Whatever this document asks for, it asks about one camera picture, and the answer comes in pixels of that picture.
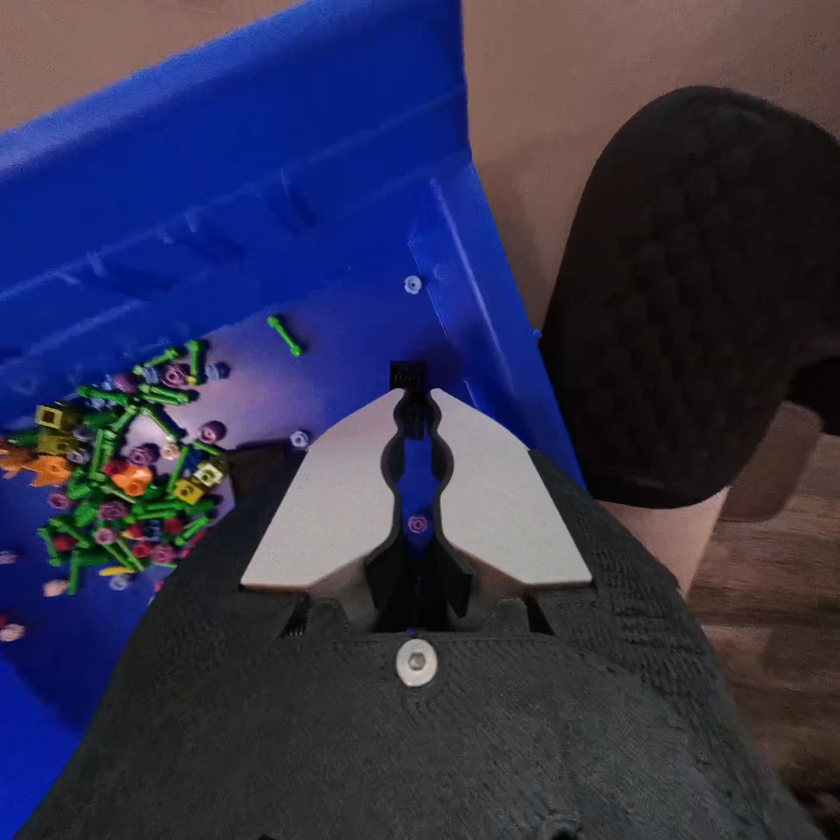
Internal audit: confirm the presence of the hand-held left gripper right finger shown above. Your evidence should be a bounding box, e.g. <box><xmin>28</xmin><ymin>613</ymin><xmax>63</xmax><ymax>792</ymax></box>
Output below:
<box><xmin>423</xmin><ymin>390</ymin><xmax>592</xmax><ymax>614</ymax></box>

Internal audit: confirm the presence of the black mesh cushion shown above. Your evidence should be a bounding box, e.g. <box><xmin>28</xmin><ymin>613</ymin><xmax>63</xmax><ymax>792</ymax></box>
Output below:
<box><xmin>541</xmin><ymin>86</ymin><xmax>840</xmax><ymax>510</ymax></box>

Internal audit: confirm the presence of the grey desk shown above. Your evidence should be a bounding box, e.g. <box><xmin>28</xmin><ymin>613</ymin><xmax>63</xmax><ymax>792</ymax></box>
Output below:
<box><xmin>0</xmin><ymin>0</ymin><xmax>840</xmax><ymax>598</ymax></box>

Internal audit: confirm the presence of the blue plastic bin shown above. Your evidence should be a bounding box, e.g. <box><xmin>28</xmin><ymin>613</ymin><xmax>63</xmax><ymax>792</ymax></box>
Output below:
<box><xmin>0</xmin><ymin>0</ymin><xmax>585</xmax><ymax>830</ymax></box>

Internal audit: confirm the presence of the pile of small toy bricks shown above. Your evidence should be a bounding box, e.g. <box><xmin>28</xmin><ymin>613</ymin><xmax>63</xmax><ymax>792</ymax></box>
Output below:
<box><xmin>0</xmin><ymin>313</ymin><xmax>316</xmax><ymax>647</ymax></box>

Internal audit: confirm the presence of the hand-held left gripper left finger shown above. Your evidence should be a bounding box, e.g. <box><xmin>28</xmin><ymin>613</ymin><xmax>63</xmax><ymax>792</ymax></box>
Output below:
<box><xmin>241</xmin><ymin>390</ymin><xmax>418</xmax><ymax>610</ymax></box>

